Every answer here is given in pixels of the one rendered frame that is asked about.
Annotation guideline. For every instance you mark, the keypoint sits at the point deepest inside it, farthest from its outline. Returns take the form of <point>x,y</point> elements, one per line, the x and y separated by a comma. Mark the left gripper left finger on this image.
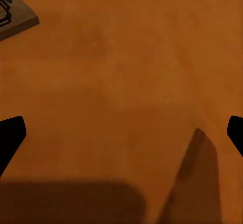
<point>12,133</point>

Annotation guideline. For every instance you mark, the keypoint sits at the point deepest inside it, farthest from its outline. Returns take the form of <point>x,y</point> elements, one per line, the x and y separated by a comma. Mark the mousetrap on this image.
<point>15,17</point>

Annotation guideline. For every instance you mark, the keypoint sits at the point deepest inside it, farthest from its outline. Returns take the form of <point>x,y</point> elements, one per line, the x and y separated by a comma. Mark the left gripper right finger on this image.
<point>235,132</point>

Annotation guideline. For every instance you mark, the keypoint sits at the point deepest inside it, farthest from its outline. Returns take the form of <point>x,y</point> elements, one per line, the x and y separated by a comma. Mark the cabinet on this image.
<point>126,105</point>

